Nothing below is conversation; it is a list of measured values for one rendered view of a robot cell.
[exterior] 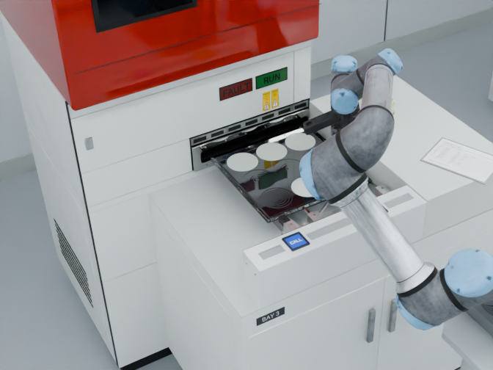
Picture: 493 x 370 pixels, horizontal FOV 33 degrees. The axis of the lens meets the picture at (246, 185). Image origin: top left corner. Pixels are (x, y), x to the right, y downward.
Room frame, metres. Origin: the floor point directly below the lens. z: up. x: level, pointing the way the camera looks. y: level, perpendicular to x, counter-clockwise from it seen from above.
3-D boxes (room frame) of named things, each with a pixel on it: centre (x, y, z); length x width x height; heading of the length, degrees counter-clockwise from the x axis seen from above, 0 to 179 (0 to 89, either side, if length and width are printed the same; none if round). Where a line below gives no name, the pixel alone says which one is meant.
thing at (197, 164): (2.25, -0.03, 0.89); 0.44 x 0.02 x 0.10; 118
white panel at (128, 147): (2.18, 0.14, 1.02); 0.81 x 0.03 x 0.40; 118
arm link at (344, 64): (2.08, -0.30, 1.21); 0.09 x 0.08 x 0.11; 174
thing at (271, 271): (1.72, -0.25, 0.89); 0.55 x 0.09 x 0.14; 118
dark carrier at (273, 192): (2.07, -0.14, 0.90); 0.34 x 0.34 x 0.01; 28
